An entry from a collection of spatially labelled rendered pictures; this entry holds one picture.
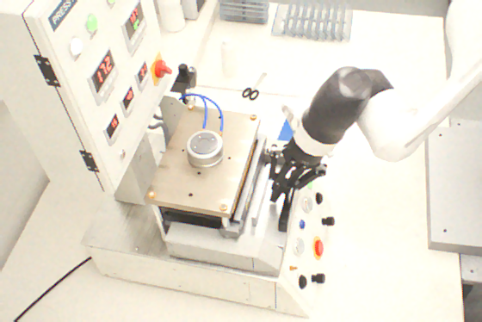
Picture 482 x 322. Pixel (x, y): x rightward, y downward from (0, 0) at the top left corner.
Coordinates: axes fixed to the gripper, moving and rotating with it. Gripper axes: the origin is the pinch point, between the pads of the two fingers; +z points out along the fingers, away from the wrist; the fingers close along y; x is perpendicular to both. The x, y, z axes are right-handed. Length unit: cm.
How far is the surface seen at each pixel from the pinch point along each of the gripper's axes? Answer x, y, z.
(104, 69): -6.9, -39.1, -25.4
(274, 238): -9.4, 2.9, 4.7
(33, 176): 6, -59, 46
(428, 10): 219, 80, 80
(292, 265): -10.9, 9.7, 10.9
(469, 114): 134, 102, 72
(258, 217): -5.1, -1.7, 5.7
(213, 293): -16.9, -4.0, 26.5
